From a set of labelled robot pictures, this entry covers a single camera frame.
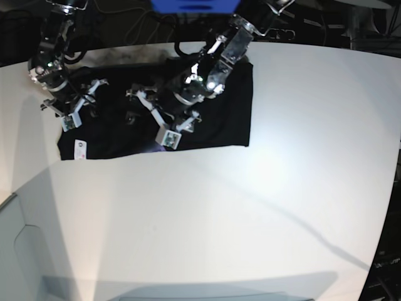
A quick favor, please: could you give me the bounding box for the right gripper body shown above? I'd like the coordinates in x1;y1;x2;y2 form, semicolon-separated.
40;78;109;117

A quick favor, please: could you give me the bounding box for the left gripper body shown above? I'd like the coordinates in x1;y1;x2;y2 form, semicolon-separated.
126;83;202;133

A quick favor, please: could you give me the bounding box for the black T-shirt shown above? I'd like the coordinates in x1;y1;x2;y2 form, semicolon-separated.
57;60;253;161

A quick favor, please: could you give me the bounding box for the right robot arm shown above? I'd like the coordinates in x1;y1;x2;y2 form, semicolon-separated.
28;1;98;118

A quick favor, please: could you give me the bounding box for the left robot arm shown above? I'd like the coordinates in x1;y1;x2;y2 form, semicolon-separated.
126;1;293;136

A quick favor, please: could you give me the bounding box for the blue plastic box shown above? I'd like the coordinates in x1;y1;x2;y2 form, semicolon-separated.
151;0;241;14

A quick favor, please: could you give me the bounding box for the black power strip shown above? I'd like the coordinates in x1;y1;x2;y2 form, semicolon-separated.
266;28;296;41

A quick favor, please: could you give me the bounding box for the white chair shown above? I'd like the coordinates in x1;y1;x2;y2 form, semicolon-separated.
1;187;96;300

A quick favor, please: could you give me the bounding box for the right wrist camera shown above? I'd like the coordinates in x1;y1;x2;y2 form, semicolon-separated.
61;113;82;132

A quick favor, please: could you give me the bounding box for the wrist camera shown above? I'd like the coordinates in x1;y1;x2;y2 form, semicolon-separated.
155;127;182;150
61;113;82;132

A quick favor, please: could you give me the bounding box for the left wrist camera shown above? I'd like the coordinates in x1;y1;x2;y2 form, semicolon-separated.
155;127;182;150

